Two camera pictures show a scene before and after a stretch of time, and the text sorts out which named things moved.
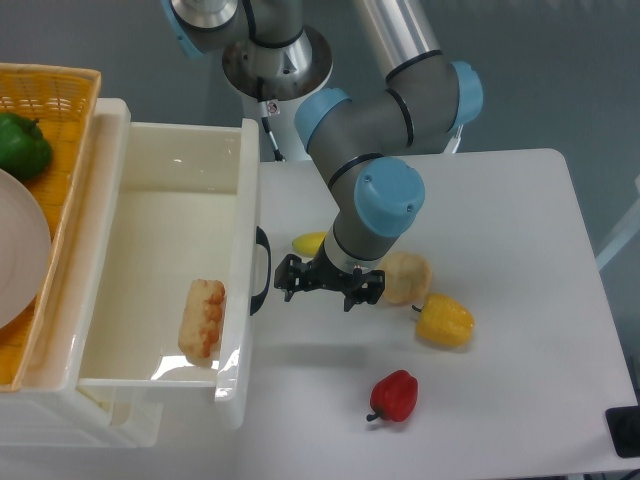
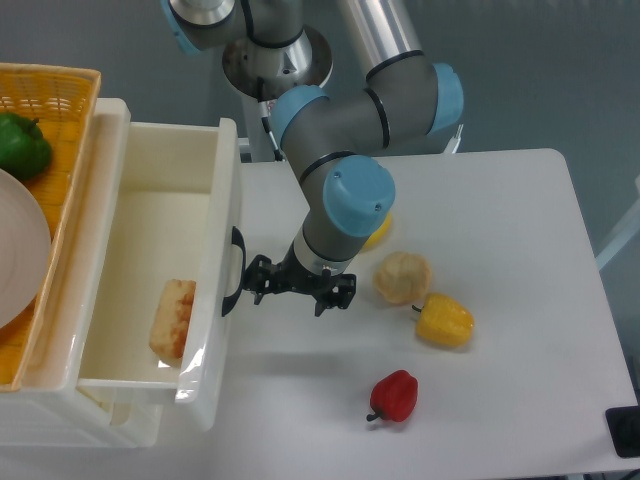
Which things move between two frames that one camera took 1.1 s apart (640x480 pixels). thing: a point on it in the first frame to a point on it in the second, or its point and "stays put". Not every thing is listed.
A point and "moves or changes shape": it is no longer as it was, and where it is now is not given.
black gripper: x=292 y=275 to x=327 y=289
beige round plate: x=25 y=253 stays put
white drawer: x=179 y=268 moves or changes shape
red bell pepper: x=394 y=396 stays put
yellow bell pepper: x=444 y=320 stays put
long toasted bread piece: x=201 y=322 to x=171 y=319
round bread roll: x=408 y=276 stays put
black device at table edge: x=623 y=424 stays put
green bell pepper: x=23 y=149 stays put
